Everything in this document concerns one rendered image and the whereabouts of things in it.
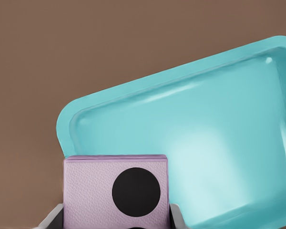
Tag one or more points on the pale lilac phone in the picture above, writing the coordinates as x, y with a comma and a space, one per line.
90, 190

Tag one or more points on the pale blue-green tray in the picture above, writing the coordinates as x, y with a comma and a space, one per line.
217, 133

